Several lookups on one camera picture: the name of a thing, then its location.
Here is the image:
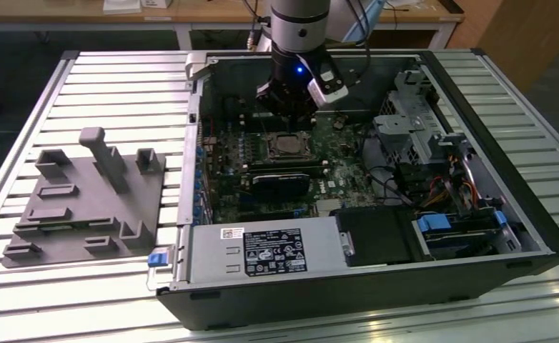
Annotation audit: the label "CPU socket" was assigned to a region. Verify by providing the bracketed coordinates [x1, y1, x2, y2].
[264, 131, 314, 161]

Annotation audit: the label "grey metal drive cage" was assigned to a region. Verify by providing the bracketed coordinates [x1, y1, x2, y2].
[372, 69, 467, 167]

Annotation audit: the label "black graphics card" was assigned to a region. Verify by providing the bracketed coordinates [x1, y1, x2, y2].
[249, 172, 310, 197]

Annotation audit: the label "green motherboard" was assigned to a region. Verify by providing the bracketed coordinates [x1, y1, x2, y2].
[197, 114, 380, 224]

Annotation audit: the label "silver chipset heat sink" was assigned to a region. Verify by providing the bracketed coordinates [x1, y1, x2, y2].
[316, 199, 342, 217]

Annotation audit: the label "black plastic shroud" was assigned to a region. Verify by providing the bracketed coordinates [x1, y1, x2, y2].
[329, 206, 427, 268]

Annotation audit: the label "grey power supply with label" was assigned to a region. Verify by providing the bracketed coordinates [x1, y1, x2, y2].
[182, 219, 348, 285]

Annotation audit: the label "blue disk carrier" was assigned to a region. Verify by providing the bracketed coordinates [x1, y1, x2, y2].
[415, 212, 453, 236]

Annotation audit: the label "wooden cabinet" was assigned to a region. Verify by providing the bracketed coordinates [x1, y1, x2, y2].
[448, 0, 559, 94]

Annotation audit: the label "grey parts rack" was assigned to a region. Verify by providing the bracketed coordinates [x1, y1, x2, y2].
[1, 126, 166, 269]

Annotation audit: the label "wooden desk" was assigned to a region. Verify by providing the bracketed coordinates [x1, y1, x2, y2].
[0, 0, 465, 51]

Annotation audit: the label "blue case latch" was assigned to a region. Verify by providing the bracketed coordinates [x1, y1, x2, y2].
[148, 252, 172, 268]

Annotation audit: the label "black open PC case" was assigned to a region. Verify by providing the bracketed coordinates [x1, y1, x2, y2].
[153, 48, 559, 332]

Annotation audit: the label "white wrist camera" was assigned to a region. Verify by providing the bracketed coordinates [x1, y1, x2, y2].
[306, 59, 350, 107]

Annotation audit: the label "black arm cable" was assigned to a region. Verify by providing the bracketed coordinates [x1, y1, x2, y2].
[348, 0, 373, 87]

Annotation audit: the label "orange yellow red wires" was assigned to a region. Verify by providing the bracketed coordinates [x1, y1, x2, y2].
[427, 177, 481, 209]

